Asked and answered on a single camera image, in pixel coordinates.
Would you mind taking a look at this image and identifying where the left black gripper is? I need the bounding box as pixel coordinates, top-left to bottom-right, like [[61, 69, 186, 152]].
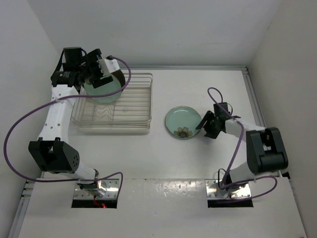
[[77, 49, 111, 87]]

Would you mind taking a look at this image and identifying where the dark brown plate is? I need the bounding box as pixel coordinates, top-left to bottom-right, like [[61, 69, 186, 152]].
[[112, 70, 126, 87]]

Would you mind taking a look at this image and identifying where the green floral plate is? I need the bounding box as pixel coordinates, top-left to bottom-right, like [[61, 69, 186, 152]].
[[164, 106, 202, 140], [84, 75, 122, 104]]

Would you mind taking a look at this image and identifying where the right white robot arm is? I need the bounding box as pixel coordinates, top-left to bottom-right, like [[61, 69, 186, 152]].
[[196, 103, 289, 190]]

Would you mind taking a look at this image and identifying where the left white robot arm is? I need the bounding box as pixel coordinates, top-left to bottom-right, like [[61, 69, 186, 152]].
[[28, 47, 106, 198]]

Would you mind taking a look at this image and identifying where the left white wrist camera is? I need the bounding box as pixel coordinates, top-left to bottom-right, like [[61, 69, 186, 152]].
[[97, 59, 120, 76]]

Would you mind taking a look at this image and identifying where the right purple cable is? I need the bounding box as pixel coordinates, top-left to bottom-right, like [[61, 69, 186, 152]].
[[207, 87, 278, 201]]

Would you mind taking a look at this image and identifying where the purple cable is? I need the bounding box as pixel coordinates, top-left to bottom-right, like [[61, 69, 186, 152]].
[[207, 87, 278, 201], [3, 56, 132, 183]]

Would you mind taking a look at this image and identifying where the wire dish rack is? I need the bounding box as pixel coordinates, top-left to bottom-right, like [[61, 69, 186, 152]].
[[71, 73, 153, 134]]

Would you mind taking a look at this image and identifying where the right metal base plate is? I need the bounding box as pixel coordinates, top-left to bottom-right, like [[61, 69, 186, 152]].
[[205, 179, 251, 200]]

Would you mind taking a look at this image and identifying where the metal base plate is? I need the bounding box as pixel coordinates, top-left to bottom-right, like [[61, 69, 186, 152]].
[[73, 179, 119, 200], [205, 179, 251, 200]]

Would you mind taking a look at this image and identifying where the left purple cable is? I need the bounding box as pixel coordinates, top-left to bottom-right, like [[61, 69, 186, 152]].
[[3, 56, 132, 183]]

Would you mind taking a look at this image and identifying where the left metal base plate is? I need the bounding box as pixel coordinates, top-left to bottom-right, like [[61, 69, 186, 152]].
[[73, 179, 119, 200]]

